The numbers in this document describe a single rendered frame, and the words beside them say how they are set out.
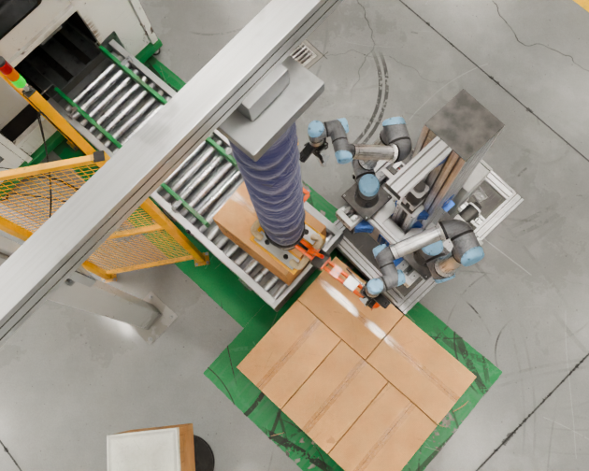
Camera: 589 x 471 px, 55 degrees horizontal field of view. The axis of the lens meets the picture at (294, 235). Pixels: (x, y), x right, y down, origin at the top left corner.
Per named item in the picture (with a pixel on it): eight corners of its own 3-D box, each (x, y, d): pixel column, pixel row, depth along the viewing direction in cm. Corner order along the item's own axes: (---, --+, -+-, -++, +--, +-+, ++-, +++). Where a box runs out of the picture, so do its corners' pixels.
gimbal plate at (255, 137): (181, 101, 166) (178, 92, 161) (251, 33, 171) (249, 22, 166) (255, 163, 160) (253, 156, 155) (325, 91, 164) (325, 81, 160)
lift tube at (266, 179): (248, 217, 284) (193, 95, 163) (280, 183, 288) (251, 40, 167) (282, 248, 279) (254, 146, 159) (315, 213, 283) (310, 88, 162)
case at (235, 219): (222, 234, 392) (211, 218, 354) (259, 191, 399) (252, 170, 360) (289, 286, 380) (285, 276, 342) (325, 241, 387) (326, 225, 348)
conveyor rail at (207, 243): (57, 113, 440) (46, 101, 421) (62, 108, 440) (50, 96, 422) (273, 309, 392) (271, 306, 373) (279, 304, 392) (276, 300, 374)
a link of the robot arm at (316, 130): (326, 132, 264) (308, 135, 264) (326, 141, 275) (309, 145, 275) (323, 117, 266) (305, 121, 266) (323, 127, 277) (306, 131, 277)
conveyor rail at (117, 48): (117, 57, 450) (107, 43, 431) (122, 52, 450) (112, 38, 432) (335, 241, 402) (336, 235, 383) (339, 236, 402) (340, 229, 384)
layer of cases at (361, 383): (244, 368, 408) (236, 366, 369) (335, 267, 423) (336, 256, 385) (371, 489, 383) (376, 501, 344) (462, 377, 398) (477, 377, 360)
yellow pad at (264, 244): (249, 239, 331) (248, 237, 326) (260, 226, 333) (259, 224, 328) (294, 275, 325) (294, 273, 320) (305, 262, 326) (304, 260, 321)
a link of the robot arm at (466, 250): (441, 256, 321) (477, 226, 269) (452, 280, 317) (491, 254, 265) (423, 263, 319) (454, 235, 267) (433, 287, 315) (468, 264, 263)
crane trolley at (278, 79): (212, 92, 162) (206, 74, 153) (251, 54, 164) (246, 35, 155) (252, 125, 158) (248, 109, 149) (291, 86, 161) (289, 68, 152)
